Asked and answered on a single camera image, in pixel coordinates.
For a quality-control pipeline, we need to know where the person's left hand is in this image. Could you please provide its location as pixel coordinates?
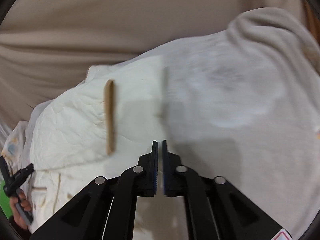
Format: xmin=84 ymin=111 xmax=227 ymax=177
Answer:
xmin=9 ymin=189 xmax=33 ymax=230

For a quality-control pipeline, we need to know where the grey floral fleece blanket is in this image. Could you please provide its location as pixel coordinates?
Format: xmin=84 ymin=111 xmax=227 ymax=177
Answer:
xmin=0 ymin=6 xmax=320 ymax=238

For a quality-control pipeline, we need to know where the white quilted duvet tan trim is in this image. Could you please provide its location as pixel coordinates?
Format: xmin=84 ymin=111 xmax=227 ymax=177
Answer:
xmin=30 ymin=56 xmax=165 ymax=232

